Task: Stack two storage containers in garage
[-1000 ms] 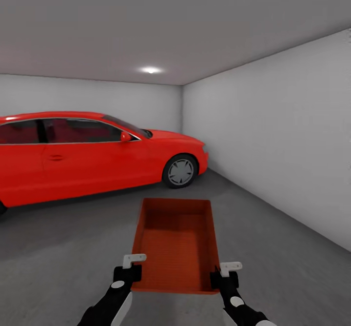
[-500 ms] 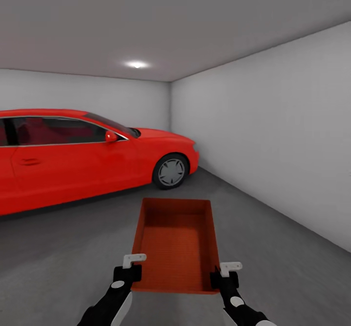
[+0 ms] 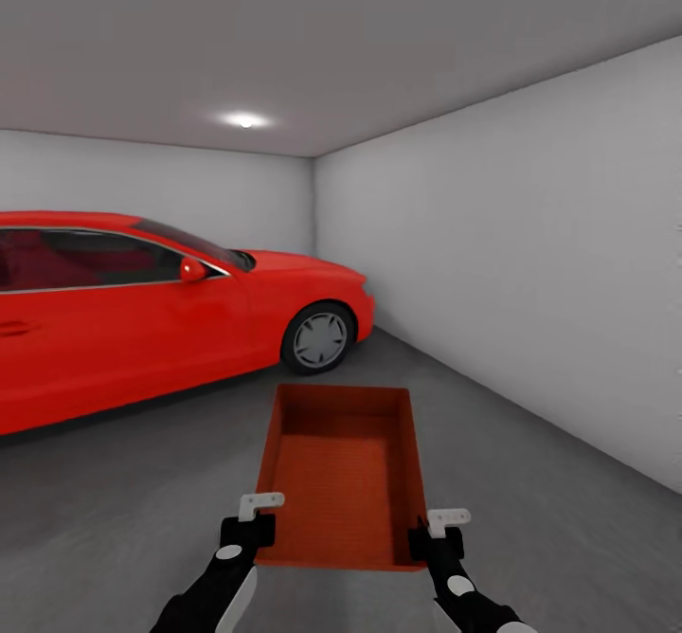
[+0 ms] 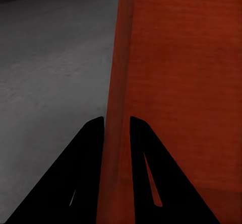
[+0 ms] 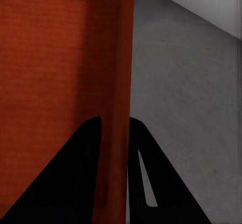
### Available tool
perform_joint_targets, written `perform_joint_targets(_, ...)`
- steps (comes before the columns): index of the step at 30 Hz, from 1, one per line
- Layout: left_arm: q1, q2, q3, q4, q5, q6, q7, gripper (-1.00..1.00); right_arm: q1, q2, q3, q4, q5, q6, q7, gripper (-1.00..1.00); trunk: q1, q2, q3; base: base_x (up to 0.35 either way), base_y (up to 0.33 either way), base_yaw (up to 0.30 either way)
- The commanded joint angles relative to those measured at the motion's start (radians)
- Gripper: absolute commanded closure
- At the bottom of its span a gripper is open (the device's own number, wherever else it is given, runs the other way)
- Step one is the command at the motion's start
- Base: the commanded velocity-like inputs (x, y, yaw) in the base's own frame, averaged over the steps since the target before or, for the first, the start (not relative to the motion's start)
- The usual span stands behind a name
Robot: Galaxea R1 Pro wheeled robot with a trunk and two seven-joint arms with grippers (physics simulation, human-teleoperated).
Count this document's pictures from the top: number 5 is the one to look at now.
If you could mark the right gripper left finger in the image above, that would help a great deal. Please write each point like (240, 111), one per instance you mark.
(64, 191)

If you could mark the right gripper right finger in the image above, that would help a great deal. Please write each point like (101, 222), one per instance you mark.
(176, 204)

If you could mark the storage box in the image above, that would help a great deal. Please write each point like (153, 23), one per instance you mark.
(62, 63)

